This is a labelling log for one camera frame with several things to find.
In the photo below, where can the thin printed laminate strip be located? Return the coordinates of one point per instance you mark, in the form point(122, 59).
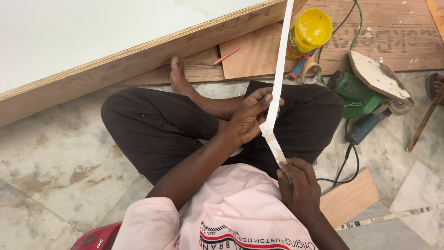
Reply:
point(388, 216)

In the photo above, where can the blue power tool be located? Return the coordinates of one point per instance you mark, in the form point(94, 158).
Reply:
point(366, 126)

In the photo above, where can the large white laminated plywood board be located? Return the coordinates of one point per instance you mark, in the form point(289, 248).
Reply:
point(104, 45)

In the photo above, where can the wooden offcut board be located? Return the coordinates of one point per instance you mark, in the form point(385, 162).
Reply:
point(348, 198)

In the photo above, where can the person's pink t-shirt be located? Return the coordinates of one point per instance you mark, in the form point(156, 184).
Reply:
point(222, 211)

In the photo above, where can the roll of masking tape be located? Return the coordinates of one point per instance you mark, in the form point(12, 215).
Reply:
point(310, 73)

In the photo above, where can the plywood sheet with print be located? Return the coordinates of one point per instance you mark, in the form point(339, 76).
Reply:
point(388, 38)

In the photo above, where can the person's left hand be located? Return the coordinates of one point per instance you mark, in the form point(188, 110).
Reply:
point(247, 118)

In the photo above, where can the red tool case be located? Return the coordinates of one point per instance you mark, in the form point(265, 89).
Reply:
point(99, 238)

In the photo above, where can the person's dark trousers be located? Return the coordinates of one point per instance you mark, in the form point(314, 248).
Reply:
point(156, 128)

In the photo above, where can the person's bare foot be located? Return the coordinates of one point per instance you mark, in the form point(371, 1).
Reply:
point(180, 78)

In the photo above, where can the green angle grinder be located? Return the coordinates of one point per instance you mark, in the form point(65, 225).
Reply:
point(357, 93)

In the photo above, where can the small brown plywood square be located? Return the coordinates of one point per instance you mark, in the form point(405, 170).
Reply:
point(251, 55)

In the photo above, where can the pink pencil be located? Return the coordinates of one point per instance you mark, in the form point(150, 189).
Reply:
point(227, 55)

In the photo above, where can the wooden stick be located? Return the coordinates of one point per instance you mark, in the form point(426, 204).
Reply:
point(425, 119)

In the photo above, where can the white laminate offcut piece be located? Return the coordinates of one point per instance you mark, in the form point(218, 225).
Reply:
point(380, 77)

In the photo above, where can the yellow adhesive can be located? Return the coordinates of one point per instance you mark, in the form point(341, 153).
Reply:
point(307, 33)

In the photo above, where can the white edge banding strip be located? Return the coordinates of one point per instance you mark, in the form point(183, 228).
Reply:
point(278, 80)

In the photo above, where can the person's right hand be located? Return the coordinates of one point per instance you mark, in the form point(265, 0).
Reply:
point(299, 189)

